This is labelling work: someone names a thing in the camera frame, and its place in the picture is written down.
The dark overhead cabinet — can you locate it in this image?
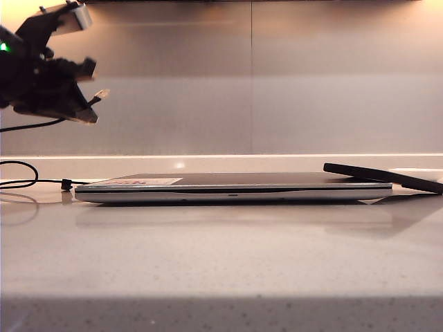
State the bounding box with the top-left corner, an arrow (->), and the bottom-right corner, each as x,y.
82,0 -> 424,4

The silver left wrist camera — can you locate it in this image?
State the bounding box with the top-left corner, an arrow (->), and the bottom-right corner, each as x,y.
51,3 -> 94,37

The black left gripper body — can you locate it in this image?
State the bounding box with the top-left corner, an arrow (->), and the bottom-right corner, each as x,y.
0,26 -> 79,109

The black charging cable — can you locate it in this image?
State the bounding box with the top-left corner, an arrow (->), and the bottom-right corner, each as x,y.
0,89 -> 111,192

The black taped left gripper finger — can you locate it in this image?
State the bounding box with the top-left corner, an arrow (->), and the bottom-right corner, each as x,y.
14,81 -> 100,126

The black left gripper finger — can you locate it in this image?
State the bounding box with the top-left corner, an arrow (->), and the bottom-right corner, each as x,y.
74,56 -> 98,82

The black left camera bracket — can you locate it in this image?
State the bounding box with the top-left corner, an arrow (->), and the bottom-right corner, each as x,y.
15,5 -> 75,58

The silver closed laptop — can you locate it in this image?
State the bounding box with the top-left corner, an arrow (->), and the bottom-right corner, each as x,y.
74,172 -> 394,205

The white red-lettered sticker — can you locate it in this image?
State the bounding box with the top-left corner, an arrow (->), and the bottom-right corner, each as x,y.
103,177 -> 183,188

